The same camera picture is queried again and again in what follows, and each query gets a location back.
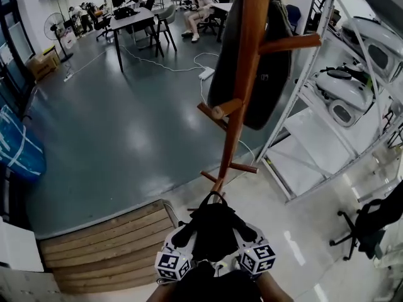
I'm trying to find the black bag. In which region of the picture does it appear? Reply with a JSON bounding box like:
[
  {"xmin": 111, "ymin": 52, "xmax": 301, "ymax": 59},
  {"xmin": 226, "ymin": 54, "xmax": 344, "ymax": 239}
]
[{"xmin": 113, "ymin": 6, "xmax": 141, "ymax": 20}]

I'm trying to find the white desk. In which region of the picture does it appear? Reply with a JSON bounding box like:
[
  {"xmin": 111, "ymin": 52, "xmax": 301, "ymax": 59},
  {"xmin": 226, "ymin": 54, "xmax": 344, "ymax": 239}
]
[{"xmin": 209, "ymin": 2, "xmax": 234, "ymax": 43}]

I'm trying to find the person's black clothing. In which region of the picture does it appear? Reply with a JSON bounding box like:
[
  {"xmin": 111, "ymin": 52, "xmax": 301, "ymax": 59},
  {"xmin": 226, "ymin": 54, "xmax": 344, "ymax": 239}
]
[{"xmin": 174, "ymin": 260, "xmax": 264, "ymax": 302}]

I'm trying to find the white appliance with black lid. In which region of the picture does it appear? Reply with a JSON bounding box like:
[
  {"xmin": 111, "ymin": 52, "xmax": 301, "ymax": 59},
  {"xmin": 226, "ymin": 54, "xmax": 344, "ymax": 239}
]
[{"xmin": 314, "ymin": 64, "xmax": 375, "ymax": 128}]

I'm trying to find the person's left forearm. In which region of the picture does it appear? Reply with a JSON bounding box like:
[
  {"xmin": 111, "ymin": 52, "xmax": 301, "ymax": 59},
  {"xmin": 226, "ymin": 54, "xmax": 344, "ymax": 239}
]
[{"xmin": 146, "ymin": 283, "xmax": 177, "ymax": 302}]

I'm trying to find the black backpack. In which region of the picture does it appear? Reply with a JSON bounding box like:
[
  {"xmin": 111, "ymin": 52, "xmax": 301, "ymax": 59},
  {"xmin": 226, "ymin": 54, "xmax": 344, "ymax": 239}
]
[{"xmin": 172, "ymin": 192, "xmax": 258, "ymax": 262}]

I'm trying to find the cardboard box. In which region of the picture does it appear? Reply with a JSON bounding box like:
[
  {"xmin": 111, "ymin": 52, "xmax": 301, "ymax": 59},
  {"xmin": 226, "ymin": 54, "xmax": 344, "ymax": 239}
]
[{"xmin": 26, "ymin": 53, "xmax": 61, "ymax": 81}]

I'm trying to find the white metal shelving unit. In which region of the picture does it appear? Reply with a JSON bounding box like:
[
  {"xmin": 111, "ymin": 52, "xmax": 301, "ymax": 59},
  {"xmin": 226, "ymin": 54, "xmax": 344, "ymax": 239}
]
[{"xmin": 255, "ymin": 0, "xmax": 403, "ymax": 206}]

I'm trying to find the dark grey hanging bag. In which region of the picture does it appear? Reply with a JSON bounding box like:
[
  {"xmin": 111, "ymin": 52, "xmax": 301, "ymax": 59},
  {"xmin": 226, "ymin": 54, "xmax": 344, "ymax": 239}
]
[{"xmin": 207, "ymin": 0, "xmax": 294, "ymax": 131}]

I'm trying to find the white box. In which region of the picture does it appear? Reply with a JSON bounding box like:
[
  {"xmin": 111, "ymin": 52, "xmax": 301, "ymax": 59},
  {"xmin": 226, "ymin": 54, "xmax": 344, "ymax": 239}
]
[{"xmin": 61, "ymin": 30, "xmax": 78, "ymax": 48}]

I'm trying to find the black standing fan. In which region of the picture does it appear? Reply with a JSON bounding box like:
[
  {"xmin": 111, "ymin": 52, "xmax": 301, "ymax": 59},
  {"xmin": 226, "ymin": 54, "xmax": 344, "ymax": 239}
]
[{"xmin": 43, "ymin": 12, "xmax": 75, "ymax": 64}]

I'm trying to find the person's right forearm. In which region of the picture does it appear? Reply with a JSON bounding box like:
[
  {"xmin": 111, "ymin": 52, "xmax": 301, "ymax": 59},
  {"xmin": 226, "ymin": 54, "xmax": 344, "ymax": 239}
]
[{"xmin": 255, "ymin": 271, "xmax": 295, "ymax": 302}]

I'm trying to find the wooden plank platform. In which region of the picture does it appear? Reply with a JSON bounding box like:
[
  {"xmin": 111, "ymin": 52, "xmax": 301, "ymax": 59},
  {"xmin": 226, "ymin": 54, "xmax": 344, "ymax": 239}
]
[{"xmin": 36, "ymin": 199, "xmax": 180, "ymax": 295}]

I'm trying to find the black swivel chair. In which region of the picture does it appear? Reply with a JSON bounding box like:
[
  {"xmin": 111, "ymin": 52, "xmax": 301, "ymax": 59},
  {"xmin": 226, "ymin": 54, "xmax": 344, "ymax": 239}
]
[{"xmin": 94, "ymin": 9, "xmax": 114, "ymax": 40}]

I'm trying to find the large white appliance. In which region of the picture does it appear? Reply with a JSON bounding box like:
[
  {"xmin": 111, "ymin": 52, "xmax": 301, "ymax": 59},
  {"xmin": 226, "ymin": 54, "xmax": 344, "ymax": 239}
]
[{"xmin": 341, "ymin": 16, "xmax": 403, "ymax": 83}]

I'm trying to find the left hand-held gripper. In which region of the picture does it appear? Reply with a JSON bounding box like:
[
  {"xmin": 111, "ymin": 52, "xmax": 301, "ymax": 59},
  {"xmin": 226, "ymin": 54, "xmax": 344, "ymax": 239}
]
[{"xmin": 156, "ymin": 223, "xmax": 198, "ymax": 282}]

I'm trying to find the wooden coat rack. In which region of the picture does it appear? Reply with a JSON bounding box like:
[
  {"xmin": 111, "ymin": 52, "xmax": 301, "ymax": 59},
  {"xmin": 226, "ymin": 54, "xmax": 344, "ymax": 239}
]
[{"xmin": 196, "ymin": 0, "xmax": 322, "ymax": 212}]

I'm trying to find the blue chair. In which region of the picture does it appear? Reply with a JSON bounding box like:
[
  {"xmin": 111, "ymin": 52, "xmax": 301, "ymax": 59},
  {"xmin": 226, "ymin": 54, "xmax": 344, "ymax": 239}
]
[{"xmin": 285, "ymin": 4, "xmax": 302, "ymax": 36}]

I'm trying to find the black office chair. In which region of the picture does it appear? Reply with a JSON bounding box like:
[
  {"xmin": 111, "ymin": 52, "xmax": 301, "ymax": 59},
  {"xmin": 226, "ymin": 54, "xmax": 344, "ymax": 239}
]
[{"xmin": 329, "ymin": 196, "xmax": 403, "ymax": 262}]

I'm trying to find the glass entrance door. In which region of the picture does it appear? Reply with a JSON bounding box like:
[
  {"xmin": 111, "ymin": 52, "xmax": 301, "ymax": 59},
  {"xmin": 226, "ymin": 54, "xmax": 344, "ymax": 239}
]
[{"xmin": 0, "ymin": 0, "xmax": 35, "ymax": 106}]

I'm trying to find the white cabinet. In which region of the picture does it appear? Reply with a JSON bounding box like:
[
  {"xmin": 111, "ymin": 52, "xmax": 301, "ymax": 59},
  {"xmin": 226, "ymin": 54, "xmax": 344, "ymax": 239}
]
[{"xmin": 0, "ymin": 215, "xmax": 45, "ymax": 273}]

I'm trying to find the grey shell chair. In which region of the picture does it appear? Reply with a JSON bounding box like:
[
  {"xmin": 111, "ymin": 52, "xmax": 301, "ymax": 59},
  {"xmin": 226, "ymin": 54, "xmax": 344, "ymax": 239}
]
[{"xmin": 147, "ymin": 4, "xmax": 178, "ymax": 58}]

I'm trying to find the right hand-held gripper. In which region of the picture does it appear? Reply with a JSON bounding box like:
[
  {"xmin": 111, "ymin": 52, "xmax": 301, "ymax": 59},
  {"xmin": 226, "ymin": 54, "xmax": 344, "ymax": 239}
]
[{"xmin": 232, "ymin": 222, "xmax": 277, "ymax": 275}]

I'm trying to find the grey table with black legs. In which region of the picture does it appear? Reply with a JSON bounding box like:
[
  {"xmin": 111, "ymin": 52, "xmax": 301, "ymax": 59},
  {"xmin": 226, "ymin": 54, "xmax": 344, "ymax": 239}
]
[{"xmin": 108, "ymin": 7, "xmax": 164, "ymax": 74}]

